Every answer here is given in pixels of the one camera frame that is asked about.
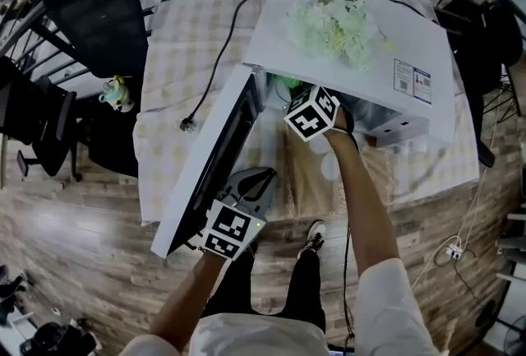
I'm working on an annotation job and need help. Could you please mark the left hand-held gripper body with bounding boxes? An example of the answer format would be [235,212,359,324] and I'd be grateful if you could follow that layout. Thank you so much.
[201,192,267,261]

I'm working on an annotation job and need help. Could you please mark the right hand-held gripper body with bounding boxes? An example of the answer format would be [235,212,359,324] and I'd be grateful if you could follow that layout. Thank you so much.
[283,85,356,143]

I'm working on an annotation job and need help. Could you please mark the glass microwave turntable plate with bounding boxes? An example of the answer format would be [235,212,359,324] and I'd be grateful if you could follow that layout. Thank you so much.
[265,76,295,112]

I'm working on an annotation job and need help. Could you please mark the green cloth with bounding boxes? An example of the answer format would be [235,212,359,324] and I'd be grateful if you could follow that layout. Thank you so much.
[275,74,306,91]

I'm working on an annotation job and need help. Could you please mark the person's left forearm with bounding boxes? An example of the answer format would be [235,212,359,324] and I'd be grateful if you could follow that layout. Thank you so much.
[150,251,231,341]

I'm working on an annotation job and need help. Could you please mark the person's right forearm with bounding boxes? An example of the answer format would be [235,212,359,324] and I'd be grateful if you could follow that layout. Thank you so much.
[326,127,402,280]

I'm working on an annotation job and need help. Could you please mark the white microwave oven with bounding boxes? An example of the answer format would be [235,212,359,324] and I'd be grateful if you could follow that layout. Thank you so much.
[150,0,458,259]

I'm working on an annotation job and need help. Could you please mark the tan patterned table mat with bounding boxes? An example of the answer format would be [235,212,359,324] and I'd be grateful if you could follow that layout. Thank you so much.
[282,131,394,220]

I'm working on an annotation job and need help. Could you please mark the person's black white sneaker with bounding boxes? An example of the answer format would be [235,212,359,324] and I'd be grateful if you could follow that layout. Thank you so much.
[296,220,328,261]

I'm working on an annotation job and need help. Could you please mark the white green artificial flower bouquet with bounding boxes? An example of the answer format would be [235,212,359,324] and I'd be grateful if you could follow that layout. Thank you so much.
[286,0,398,72]

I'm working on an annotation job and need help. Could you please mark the person's black trousers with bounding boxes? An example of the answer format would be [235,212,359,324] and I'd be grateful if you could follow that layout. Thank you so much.
[203,246,328,333]

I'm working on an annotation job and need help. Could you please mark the blue white label sticker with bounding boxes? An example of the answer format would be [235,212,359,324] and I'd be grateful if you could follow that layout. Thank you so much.
[393,58,433,104]

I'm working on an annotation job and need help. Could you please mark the person's white shirt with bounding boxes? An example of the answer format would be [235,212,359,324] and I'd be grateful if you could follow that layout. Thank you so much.
[118,257,439,356]

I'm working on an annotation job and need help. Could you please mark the beige checked tablecloth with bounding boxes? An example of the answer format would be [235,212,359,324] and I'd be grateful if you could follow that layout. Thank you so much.
[131,0,482,224]

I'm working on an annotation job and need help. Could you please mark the green baby bottle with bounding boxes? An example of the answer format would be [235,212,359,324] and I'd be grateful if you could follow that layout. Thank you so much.
[98,74,136,113]

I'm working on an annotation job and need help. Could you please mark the black chair with thin legs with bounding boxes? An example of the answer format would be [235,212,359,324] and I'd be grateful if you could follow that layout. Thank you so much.
[433,0,524,169]

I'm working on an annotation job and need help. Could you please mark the black office chair with armrests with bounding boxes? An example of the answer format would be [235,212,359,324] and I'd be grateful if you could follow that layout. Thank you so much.
[0,56,84,183]

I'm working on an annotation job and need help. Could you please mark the black equipment pile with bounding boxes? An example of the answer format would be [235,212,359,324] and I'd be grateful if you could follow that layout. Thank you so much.
[0,263,102,356]

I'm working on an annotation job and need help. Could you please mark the black mesh office chair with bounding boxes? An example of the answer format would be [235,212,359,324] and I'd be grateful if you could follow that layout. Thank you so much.
[42,0,150,80]

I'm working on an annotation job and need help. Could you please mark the black power cable with plug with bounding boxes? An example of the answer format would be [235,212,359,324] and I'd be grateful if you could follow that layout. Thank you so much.
[179,0,359,132]

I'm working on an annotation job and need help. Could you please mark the black thin cable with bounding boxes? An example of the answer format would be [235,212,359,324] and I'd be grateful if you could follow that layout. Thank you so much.
[342,222,356,351]

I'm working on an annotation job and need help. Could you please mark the white floor cable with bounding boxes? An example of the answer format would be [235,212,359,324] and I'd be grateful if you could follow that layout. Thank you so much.
[410,107,501,294]

